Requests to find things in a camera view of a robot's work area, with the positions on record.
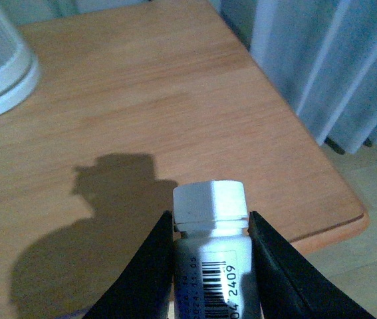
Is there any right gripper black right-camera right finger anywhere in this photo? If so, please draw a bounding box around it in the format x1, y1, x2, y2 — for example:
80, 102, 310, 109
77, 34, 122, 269
248, 211, 373, 318

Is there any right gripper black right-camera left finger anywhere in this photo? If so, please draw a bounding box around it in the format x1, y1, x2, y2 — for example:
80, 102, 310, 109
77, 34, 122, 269
84, 211, 174, 318

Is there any white medicine bottle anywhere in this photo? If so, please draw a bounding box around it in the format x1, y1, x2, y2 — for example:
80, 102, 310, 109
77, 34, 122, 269
173, 180, 263, 318

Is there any wooden nightstand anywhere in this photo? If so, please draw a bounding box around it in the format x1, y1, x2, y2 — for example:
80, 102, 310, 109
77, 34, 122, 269
0, 1, 369, 318

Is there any grey curtain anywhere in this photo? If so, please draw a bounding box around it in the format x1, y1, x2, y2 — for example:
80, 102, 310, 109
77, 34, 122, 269
8, 0, 377, 156

